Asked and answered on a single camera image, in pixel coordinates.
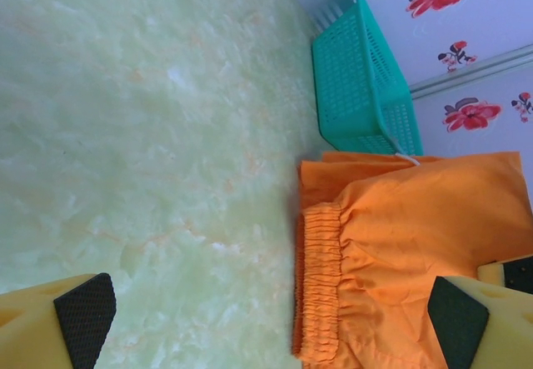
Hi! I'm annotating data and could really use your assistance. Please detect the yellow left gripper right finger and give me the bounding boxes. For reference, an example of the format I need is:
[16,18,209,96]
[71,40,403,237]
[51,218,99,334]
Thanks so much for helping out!
[427,276,533,369]

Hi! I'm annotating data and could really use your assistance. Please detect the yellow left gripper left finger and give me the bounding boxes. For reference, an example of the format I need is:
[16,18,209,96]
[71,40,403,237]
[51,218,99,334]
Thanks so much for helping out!
[0,272,117,369]

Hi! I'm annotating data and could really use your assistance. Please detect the light orange shorts with drawstring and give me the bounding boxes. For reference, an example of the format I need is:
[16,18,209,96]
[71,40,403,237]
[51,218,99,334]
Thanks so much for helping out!
[291,150,533,369]

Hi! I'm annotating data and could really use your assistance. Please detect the pale green fuzzy mat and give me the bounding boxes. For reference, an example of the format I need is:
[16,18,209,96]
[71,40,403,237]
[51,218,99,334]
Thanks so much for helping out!
[0,0,328,369]

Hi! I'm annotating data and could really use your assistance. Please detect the teal plastic basket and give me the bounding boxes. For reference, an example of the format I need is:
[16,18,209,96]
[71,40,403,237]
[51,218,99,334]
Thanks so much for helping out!
[311,0,425,157]

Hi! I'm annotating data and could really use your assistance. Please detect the aluminium corner post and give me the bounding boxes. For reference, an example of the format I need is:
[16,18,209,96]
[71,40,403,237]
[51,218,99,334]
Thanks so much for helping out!
[410,43,533,100]

